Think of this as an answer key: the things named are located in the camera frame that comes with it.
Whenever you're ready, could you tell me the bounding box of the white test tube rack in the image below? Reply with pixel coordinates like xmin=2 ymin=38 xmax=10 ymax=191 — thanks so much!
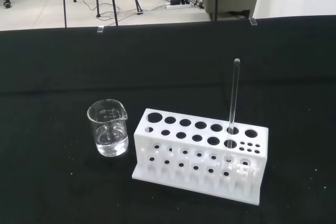
xmin=131 ymin=108 xmax=270 ymax=206

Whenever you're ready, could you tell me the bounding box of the glass beaker with water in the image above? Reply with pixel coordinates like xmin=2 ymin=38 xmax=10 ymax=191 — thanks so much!
xmin=87 ymin=99 xmax=130 ymax=157

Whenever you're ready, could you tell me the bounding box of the white power strip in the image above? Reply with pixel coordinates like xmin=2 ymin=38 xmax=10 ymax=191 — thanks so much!
xmin=165 ymin=3 xmax=192 ymax=10

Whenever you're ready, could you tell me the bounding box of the black bench cloth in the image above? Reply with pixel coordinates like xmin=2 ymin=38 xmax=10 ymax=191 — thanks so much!
xmin=0 ymin=15 xmax=336 ymax=224

